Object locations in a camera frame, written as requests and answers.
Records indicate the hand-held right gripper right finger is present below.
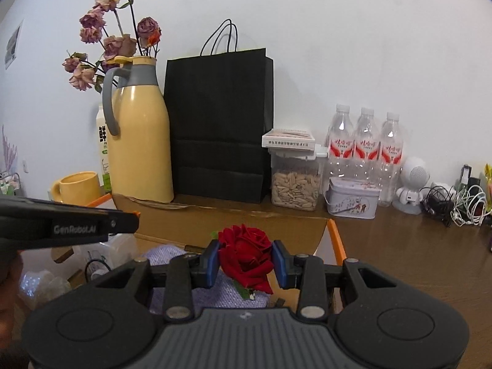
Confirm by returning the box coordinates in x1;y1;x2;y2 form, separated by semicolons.
271;239;399;320

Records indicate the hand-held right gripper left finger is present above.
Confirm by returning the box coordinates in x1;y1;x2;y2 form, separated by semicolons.
92;239;221;321

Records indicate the red artificial rose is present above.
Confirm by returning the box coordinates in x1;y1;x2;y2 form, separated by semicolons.
211;224;276;301

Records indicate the purple knitted pouch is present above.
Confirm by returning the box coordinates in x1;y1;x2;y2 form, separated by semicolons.
144;245;270;314

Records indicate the red cardboard box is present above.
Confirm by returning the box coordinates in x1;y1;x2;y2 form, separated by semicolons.
50;192;349;316

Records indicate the iridescent plastic bag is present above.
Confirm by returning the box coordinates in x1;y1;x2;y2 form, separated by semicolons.
17;269;74;313

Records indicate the translucent plastic box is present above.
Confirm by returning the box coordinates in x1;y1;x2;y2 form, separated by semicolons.
73;234;141;281

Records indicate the yellow ceramic mug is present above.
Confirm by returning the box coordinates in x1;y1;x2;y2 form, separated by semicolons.
51;172;103;204

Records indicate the clear seed container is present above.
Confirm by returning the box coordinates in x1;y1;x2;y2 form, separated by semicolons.
269;144;328;212

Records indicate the white tin box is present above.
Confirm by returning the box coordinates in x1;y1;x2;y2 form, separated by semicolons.
323;177;382;220

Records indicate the white milk carton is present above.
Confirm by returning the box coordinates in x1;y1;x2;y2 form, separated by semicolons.
94;104;113;195

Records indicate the flat white printed box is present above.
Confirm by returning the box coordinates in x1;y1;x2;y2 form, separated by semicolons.
262;128;316;149

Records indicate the yellow thermos jug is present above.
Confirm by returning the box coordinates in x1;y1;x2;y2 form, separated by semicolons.
101;56;175;204

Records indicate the clear water bottle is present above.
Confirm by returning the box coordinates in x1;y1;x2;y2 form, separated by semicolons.
378;112;404;207
326;104;355;186
353;108;381;191

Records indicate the black paper bag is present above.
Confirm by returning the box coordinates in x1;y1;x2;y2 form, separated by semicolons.
163;18;275;204

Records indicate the white robot speaker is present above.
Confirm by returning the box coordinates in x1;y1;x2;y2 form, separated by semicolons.
392;156;431;215

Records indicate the dried pink rose bouquet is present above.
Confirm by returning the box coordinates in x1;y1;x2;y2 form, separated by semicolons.
62;0;162;93

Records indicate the black charger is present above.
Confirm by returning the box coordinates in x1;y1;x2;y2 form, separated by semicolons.
459;165;481;201

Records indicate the black cable bundle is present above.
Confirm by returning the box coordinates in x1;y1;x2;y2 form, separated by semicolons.
420;185;458;227

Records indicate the wall poster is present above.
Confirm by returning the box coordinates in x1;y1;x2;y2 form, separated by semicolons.
4;19;24;70

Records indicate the white cable bundle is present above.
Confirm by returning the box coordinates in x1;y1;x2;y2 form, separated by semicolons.
451;190;489;226

